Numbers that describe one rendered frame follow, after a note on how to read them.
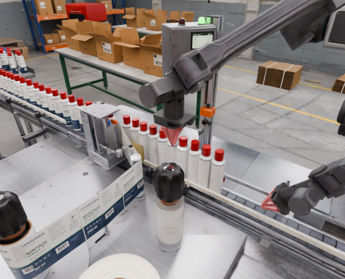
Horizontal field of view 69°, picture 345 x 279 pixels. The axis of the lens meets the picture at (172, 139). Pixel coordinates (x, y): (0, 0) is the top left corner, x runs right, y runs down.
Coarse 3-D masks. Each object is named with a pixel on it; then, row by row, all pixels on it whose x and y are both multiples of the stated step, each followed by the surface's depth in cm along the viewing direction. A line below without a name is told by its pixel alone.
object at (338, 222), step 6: (228, 174) 97; (234, 180) 95; (240, 180) 94; (246, 186) 93; (252, 186) 91; (264, 192) 89; (270, 192) 89; (312, 210) 82; (318, 216) 81; (324, 216) 79; (330, 216) 79; (330, 222) 79; (336, 222) 78; (342, 222) 78
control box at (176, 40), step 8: (168, 24) 84; (176, 24) 84; (192, 24) 84; (208, 24) 84; (168, 32) 80; (176, 32) 79; (184, 32) 80; (168, 40) 82; (176, 40) 81; (184, 40) 82; (168, 48) 83; (176, 48) 82; (184, 48) 83; (168, 56) 84; (176, 56) 83; (168, 64) 86; (168, 72) 87
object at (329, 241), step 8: (72, 128) 144; (152, 168) 113; (200, 192) 100; (224, 192) 100; (216, 200) 96; (240, 200) 96; (248, 200) 96; (232, 208) 93; (256, 208) 93; (248, 216) 90; (272, 216) 90; (280, 216) 90; (264, 224) 87; (288, 224) 87; (296, 224) 87; (280, 232) 84; (304, 232) 84; (312, 232) 84; (320, 232) 84; (296, 240) 81; (320, 240) 81; (328, 240) 81; (336, 240) 81; (312, 248) 79; (336, 248) 79; (344, 248) 79; (328, 256) 77; (336, 256) 77; (344, 264) 74
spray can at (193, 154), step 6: (192, 144) 94; (198, 144) 94; (192, 150) 95; (198, 150) 96; (192, 156) 95; (198, 156) 95; (192, 162) 97; (198, 162) 97; (192, 168) 98; (192, 174) 100; (192, 180) 102
